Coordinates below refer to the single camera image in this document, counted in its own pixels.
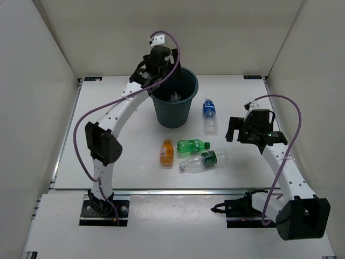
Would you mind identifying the blue label water bottle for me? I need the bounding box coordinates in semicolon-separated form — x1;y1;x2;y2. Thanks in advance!
203;99;218;135

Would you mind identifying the black label clear bottle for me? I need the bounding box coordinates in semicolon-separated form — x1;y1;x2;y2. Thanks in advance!
168;92;182;103

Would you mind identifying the orange juice bottle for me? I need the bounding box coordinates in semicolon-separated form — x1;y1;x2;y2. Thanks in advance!
160;139;174;167

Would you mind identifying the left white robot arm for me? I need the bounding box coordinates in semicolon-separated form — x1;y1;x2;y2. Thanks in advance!
85;45;181;217

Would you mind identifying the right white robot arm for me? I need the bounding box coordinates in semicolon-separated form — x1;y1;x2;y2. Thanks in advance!
211;108;330;240

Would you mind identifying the dark green plastic bin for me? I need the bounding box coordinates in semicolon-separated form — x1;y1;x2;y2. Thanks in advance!
150;67;199;128

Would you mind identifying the green label clear bottle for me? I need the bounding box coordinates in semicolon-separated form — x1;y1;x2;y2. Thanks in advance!
179;148;229;173

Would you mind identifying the right black table label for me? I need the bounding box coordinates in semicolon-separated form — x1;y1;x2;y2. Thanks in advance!
243;75;262;80

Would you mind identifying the black table label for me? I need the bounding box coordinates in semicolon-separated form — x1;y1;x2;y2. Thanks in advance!
243;75;262;80
84;77;102;81

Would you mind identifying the green soda bottle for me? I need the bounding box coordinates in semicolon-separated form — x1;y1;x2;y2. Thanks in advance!
176;139;211;156

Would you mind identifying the left black table label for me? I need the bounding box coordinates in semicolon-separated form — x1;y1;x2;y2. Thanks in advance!
84;77;102;81

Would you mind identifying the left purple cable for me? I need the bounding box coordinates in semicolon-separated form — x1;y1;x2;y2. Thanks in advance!
72;31;181;226

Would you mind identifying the purple cable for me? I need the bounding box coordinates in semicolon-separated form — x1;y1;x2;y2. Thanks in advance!
72;31;181;226
260;94;302;227

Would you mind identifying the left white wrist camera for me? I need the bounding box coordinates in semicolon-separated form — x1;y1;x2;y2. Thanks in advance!
149;34;165;47

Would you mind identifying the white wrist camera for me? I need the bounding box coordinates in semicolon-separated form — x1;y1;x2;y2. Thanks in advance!
149;34;165;47
244;101;259;111

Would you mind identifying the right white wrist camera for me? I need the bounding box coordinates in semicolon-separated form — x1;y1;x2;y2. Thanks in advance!
244;101;259;111

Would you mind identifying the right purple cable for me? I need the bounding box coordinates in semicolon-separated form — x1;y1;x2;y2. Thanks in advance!
260;94;302;227

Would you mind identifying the aluminium table rail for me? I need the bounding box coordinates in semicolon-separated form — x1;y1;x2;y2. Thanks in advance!
48;188;284;196

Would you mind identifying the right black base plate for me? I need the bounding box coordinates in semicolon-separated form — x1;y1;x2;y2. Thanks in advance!
224;197;275;229

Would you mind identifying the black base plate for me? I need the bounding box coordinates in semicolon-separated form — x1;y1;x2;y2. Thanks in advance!
224;197;275;229
79;196;130;227

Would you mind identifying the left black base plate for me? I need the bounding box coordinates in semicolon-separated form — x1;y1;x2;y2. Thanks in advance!
79;196;130;227

